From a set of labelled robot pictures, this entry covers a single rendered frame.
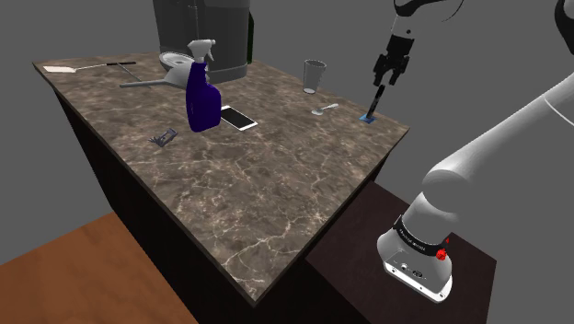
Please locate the blue spray bottle white trigger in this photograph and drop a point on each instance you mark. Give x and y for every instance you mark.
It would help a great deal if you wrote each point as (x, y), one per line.
(202, 105)

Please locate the large grey kitchen appliance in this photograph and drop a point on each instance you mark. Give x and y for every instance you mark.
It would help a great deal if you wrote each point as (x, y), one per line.
(202, 22)

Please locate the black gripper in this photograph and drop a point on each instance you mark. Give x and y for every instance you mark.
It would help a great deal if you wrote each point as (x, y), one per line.
(395, 54)

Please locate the white bowl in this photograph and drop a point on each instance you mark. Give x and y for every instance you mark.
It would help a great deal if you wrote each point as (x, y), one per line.
(172, 59)

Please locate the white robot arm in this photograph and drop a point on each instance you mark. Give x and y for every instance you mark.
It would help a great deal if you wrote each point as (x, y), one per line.
(493, 134)

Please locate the silver spoon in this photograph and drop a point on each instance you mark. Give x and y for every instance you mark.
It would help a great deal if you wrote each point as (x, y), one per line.
(323, 109)

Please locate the grey drinking glass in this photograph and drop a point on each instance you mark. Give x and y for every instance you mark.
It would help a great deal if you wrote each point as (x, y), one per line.
(313, 76)

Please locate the dark folding key tool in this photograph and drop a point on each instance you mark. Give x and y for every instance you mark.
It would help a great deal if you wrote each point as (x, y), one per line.
(164, 136)

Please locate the dark robot stand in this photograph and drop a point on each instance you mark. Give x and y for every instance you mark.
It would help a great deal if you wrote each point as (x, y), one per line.
(358, 264)

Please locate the white smartphone black screen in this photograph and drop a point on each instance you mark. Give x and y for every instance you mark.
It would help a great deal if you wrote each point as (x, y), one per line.
(238, 118)

